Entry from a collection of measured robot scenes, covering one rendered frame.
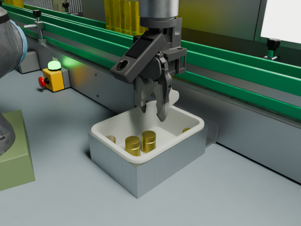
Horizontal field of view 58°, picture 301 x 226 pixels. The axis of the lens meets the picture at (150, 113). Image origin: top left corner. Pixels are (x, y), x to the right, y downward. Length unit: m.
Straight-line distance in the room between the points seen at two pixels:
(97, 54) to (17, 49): 0.28
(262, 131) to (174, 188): 0.23
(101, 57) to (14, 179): 0.44
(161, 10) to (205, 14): 0.38
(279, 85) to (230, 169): 0.21
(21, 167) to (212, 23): 0.64
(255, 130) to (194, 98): 0.18
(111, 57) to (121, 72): 0.33
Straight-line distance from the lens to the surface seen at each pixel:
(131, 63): 0.49
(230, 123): 0.68
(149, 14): 0.51
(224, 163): 0.67
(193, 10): 0.90
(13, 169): 0.63
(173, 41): 0.57
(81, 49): 0.96
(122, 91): 0.78
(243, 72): 0.64
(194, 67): 0.72
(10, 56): 0.67
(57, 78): 1.04
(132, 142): 0.60
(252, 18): 0.80
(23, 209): 0.60
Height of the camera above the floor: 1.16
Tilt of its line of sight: 28 degrees down
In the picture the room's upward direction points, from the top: straight up
